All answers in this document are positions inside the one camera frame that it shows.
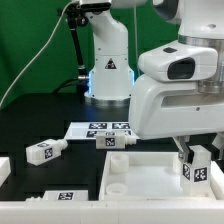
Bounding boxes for white marker base sheet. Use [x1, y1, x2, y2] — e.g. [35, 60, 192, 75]
[64, 122, 136, 140]

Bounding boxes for white front fence wall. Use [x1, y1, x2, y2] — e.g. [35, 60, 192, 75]
[0, 200, 224, 224]

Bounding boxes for white left fence block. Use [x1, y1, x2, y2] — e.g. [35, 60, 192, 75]
[0, 157, 11, 187]

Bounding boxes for white cable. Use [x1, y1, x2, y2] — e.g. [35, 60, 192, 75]
[0, 0, 81, 109]

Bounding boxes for white square tabletop tray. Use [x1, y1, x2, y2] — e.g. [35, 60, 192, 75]
[99, 152, 224, 201]

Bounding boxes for black camera on mount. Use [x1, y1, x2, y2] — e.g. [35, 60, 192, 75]
[79, 0, 112, 12]

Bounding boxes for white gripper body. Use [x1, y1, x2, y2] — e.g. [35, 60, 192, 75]
[129, 75, 224, 139]

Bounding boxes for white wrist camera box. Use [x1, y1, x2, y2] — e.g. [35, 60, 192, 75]
[138, 41, 218, 82]

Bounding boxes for black cables at base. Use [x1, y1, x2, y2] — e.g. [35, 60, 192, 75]
[52, 77, 88, 95]

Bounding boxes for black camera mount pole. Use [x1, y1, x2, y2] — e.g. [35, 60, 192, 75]
[56, 3, 88, 94]

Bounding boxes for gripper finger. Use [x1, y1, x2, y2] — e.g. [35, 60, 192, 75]
[212, 132, 224, 150]
[173, 136, 194, 164]

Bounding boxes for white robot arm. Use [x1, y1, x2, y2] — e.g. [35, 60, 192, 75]
[84, 0, 224, 162]

